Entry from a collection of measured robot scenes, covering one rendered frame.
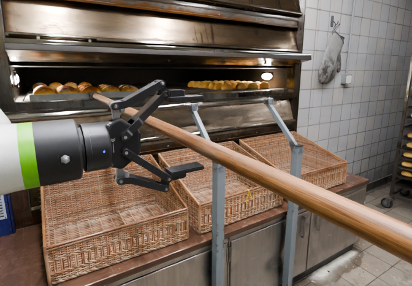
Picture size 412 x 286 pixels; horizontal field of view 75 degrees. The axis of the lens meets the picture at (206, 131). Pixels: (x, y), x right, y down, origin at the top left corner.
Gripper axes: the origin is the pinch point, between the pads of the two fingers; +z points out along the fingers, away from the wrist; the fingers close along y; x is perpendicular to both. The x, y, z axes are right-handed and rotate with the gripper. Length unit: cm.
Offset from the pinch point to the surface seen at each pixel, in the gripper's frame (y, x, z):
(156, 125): 1.2, -16.8, -1.2
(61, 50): -20, -87, -14
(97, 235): 47, -53, -12
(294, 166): 35, -42, 82
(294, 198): 2.9, 25.0, -1.2
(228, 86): -1, -116, 95
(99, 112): 4, -64, -5
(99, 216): 61, -91, -5
